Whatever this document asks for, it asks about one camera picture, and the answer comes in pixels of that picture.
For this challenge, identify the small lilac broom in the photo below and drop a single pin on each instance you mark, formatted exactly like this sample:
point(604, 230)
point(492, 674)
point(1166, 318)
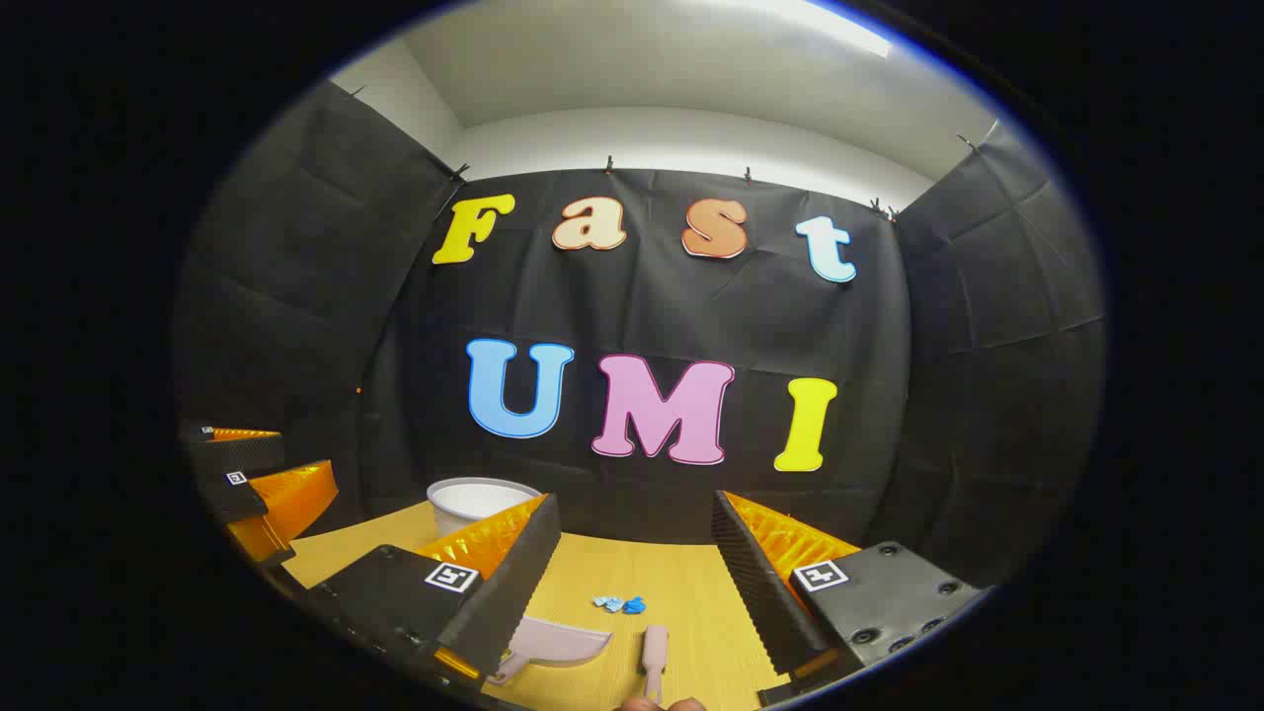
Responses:
point(655, 647)

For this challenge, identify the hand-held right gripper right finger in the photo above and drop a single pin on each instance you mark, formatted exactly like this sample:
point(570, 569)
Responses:
point(760, 592)

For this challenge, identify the white ribbed garbage bin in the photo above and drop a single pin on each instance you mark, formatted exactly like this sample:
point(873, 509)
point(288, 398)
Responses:
point(474, 499)

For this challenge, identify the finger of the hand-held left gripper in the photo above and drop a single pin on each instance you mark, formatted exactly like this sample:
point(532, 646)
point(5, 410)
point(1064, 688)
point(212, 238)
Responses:
point(237, 494)
point(232, 452)

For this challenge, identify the wooden desktop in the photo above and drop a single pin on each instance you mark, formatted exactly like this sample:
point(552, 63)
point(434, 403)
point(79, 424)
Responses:
point(671, 578)

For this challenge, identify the lilac plastic dustpan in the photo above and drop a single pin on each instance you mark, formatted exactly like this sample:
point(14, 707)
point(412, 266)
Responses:
point(563, 647)

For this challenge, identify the light blue paper trash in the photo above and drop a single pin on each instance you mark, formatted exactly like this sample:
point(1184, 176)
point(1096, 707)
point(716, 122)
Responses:
point(607, 603)

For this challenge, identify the black backdrop cloth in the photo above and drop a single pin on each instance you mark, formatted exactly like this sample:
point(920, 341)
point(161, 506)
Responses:
point(691, 316)

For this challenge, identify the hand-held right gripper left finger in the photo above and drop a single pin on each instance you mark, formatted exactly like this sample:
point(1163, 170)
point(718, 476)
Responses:
point(504, 592)

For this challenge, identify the dark blue paper trash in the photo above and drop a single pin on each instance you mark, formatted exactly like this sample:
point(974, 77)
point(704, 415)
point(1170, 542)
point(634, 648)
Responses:
point(635, 605)

